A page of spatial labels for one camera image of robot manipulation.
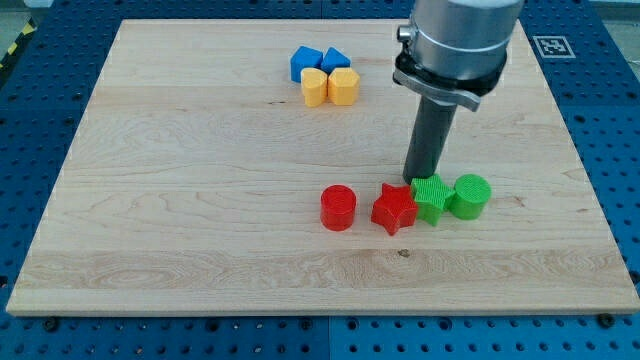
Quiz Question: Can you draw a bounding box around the green cylinder block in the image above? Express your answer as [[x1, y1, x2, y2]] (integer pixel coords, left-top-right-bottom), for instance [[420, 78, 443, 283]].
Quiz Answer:
[[448, 174, 492, 220]]

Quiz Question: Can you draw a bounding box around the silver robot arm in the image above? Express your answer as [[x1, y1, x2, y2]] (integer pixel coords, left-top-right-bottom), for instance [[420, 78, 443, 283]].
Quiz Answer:
[[393, 0, 523, 111]]

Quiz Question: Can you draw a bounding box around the white fiducial marker tag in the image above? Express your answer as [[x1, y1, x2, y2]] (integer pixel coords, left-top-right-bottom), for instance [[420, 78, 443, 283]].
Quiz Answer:
[[533, 35, 575, 59]]

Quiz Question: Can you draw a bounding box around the yellow hexagon block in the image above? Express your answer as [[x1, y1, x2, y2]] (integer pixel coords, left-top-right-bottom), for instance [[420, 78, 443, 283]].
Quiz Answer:
[[328, 67, 360, 106]]

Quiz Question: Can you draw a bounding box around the black bolt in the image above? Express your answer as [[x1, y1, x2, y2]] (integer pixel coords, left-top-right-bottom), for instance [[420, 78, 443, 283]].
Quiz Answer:
[[42, 317, 59, 333], [596, 313, 616, 329]]

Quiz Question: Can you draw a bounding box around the black bolt left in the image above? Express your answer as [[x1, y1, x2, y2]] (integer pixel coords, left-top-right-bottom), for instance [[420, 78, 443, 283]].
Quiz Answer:
[[42, 317, 59, 333]]

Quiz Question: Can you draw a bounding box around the red star block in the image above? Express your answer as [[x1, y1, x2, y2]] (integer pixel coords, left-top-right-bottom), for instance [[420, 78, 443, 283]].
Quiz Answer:
[[371, 183, 419, 236]]

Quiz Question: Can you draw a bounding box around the black bolt right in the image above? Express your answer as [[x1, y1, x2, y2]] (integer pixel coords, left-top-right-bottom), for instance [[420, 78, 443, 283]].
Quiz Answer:
[[596, 313, 616, 329]]

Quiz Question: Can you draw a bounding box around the green star block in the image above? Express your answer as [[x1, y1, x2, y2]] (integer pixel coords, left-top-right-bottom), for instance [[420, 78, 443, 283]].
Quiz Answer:
[[410, 174, 455, 226]]

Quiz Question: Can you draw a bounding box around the wooden board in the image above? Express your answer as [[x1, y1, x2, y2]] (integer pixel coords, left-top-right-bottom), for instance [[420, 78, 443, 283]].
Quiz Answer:
[[7, 19, 639, 317]]

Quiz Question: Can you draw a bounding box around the blue triangle block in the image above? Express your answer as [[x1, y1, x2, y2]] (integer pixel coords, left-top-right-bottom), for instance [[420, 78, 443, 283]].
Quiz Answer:
[[320, 47, 351, 75]]

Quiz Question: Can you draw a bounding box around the blue cube block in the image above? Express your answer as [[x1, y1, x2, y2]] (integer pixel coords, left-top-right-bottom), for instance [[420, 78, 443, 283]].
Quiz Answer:
[[289, 46, 324, 83]]

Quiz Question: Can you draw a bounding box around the red cylinder block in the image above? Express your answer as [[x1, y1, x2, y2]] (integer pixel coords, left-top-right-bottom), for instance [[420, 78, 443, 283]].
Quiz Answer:
[[320, 184, 357, 231]]

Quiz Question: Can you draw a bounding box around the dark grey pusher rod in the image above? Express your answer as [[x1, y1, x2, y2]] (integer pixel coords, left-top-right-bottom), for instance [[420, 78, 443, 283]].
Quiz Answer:
[[403, 96, 457, 184]]

